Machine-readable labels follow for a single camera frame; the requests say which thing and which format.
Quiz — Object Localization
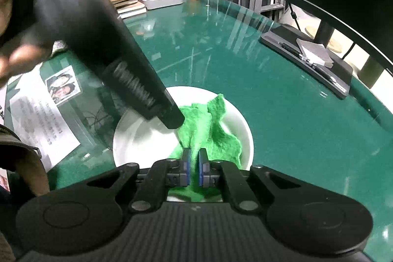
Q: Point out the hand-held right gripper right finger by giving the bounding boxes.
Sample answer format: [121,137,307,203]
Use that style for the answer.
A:
[199,148,303,213]

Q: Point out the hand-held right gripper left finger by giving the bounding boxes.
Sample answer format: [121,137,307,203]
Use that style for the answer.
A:
[87,148,191,213]

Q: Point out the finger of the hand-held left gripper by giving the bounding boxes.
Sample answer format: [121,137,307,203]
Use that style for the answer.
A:
[155,89,186,129]

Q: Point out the green cloth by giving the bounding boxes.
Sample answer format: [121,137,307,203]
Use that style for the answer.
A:
[167,94,243,203]

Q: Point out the white plate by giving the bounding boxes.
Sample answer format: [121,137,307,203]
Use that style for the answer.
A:
[112,86,255,204]

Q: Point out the person's left hand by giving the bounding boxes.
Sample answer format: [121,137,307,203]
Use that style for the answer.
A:
[0,0,49,80]

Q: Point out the stack of books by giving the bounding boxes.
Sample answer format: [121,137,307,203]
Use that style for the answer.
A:
[114,0,148,20]

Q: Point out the printed paper sheet with photo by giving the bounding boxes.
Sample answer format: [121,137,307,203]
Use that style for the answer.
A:
[9,65,83,172]

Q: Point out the black monitor stand base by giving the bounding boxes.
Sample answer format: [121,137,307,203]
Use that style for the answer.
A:
[259,24,353,100]

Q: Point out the black pen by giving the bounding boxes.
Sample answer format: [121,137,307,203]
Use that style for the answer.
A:
[279,41,338,81]

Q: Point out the grey metal rack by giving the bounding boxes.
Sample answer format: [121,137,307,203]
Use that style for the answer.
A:
[227,0,287,25]

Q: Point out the grey notepad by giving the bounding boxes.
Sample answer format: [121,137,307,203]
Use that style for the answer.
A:
[295,38,334,68]

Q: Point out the black monitor stand pole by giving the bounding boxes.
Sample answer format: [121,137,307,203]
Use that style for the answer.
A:
[315,19,335,44]

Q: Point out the cork coaster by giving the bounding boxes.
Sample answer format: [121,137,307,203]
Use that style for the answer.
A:
[306,26,344,53]

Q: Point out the black cable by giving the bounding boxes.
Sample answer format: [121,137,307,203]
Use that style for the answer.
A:
[287,1,304,33]
[341,41,358,61]

